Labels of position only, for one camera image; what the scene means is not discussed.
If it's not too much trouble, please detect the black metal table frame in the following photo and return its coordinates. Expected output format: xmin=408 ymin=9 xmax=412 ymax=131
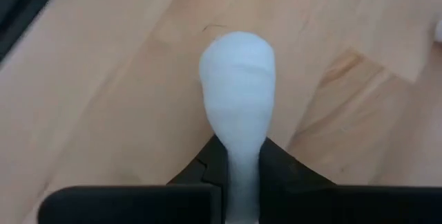
xmin=0 ymin=0 xmax=69 ymax=62

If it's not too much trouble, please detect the white gauze roll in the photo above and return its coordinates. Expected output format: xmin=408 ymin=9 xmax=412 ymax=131
xmin=198 ymin=30 xmax=277 ymax=224

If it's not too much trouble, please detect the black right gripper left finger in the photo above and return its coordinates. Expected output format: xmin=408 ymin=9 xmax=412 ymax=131
xmin=37 ymin=133 xmax=229 ymax=224

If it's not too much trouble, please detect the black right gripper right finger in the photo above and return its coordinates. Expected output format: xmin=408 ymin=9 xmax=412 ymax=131
xmin=258 ymin=137 xmax=442 ymax=224

